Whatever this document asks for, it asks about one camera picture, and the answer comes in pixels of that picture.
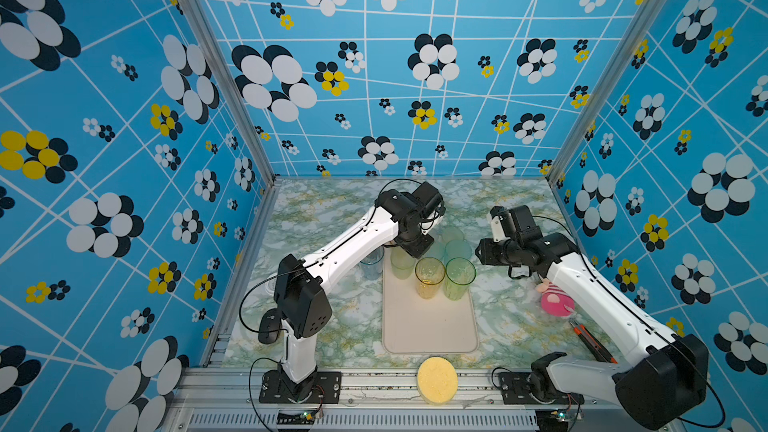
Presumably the tall green-teal glass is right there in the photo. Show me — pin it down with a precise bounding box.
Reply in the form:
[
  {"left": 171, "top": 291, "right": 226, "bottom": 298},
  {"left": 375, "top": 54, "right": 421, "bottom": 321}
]
[{"left": 444, "top": 239, "right": 473, "bottom": 262}]

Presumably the yellow glass column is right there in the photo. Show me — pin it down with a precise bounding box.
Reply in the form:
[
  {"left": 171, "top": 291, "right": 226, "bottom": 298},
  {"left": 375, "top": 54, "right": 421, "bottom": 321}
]
[{"left": 415, "top": 257, "right": 445, "bottom": 299}]

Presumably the green glass column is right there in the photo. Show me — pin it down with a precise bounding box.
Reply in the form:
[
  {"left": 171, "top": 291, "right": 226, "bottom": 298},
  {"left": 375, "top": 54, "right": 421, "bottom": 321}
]
[{"left": 444, "top": 257, "right": 477, "bottom": 301}]

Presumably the tall teal glass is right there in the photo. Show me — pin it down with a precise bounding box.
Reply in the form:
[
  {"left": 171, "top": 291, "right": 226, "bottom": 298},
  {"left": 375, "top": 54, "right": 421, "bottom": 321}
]
[{"left": 425, "top": 241, "right": 445, "bottom": 261}]

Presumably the grey-blue glass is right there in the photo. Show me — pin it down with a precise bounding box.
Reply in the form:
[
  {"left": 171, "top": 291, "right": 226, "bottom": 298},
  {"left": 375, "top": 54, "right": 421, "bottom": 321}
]
[{"left": 359, "top": 246, "right": 385, "bottom": 281}]

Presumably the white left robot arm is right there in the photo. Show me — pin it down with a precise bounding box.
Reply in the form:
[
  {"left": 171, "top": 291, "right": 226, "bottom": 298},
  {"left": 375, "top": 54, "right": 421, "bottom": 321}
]
[{"left": 256, "top": 182, "right": 445, "bottom": 390}]

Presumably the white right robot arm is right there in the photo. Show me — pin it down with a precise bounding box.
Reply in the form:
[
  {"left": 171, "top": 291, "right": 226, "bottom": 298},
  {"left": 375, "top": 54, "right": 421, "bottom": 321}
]
[{"left": 475, "top": 233, "right": 709, "bottom": 430}]

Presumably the pale pink rectangular tray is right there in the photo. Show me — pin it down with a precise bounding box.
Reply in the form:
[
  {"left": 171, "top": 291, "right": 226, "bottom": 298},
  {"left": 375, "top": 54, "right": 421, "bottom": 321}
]
[{"left": 382, "top": 251, "right": 479, "bottom": 355}]

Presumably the pink plush doll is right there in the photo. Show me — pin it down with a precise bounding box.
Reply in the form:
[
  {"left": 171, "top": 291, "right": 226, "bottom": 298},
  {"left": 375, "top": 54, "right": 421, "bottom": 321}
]
[{"left": 535, "top": 279, "right": 576, "bottom": 317}]

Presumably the red black utility knife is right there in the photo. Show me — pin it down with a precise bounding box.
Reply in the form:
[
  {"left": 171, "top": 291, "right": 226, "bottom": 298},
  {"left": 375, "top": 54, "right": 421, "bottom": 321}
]
[{"left": 569, "top": 319, "right": 616, "bottom": 363}]

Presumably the yellow round sponge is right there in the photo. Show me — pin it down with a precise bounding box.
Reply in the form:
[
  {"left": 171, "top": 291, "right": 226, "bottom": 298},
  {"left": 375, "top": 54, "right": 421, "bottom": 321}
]
[{"left": 417, "top": 357, "right": 458, "bottom": 405}]

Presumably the black computer mouse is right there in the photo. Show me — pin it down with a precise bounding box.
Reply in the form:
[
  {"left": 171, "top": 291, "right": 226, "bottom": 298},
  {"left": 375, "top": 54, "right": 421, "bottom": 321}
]
[{"left": 257, "top": 308, "right": 283, "bottom": 345}]

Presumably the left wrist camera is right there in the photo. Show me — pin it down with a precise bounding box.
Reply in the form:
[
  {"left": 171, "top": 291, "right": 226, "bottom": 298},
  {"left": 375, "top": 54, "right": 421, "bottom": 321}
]
[{"left": 411, "top": 182, "right": 445, "bottom": 223}]

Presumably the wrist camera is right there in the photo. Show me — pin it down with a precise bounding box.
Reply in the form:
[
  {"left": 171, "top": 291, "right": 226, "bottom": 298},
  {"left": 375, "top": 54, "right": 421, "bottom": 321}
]
[
  {"left": 488, "top": 205, "right": 543, "bottom": 246},
  {"left": 411, "top": 182, "right": 445, "bottom": 223}
]

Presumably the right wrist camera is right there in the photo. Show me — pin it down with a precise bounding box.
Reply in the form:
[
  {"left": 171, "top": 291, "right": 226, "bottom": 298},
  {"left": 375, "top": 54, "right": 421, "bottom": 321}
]
[{"left": 488, "top": 205, "right": 543, "bottom": 246}]

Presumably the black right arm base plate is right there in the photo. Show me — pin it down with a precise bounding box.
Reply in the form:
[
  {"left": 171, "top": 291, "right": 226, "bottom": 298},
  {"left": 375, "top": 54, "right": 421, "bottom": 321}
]
[{"left": 492, "top": 371, "right": 585, "bottom": 407}]

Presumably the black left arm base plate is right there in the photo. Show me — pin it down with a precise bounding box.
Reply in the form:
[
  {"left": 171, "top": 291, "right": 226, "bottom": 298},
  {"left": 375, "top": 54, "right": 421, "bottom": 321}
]
[{"left": 258, "top": 370, "right": 343, "bottom": 404}]

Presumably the aluminium front rail frame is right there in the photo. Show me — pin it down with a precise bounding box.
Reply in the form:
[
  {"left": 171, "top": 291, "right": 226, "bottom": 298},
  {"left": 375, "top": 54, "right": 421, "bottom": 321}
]
[{"left": 161, "top": 368, "right": 641, "bottom": 431}]

